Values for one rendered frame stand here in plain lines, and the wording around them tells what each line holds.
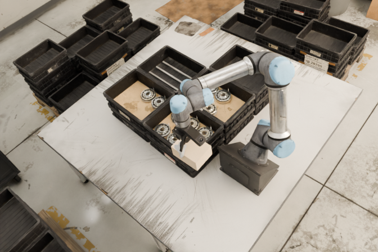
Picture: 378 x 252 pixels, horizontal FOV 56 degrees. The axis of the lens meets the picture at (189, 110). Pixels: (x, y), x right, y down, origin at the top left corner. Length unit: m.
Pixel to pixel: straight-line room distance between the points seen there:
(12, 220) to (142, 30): 2.12
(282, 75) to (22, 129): 2.78
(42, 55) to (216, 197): 2.29
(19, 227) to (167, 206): 1.01
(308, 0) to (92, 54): 2.12
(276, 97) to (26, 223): 1.76
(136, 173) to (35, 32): 3.11
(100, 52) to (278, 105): 2.10
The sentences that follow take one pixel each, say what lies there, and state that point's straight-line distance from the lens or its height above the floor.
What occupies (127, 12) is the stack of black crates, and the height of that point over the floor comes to 0.53.
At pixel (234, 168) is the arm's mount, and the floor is 0.83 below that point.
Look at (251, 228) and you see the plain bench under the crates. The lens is 2.01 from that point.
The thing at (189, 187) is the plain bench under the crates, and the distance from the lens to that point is 2.12.
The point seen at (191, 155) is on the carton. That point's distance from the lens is 1.73.
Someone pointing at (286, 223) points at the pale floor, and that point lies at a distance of 2.79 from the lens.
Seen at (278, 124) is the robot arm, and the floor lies 1.15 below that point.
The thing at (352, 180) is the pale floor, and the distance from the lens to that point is 3.05.
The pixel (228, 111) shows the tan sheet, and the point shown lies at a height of 0.83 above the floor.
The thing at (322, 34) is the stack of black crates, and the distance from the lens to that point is 3.37.
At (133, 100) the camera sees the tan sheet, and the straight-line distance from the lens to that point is 2.42.
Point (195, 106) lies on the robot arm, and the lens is 1.53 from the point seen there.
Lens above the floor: 2.57
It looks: 50 degrees down
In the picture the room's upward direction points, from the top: 10 degrees counter-clockwise
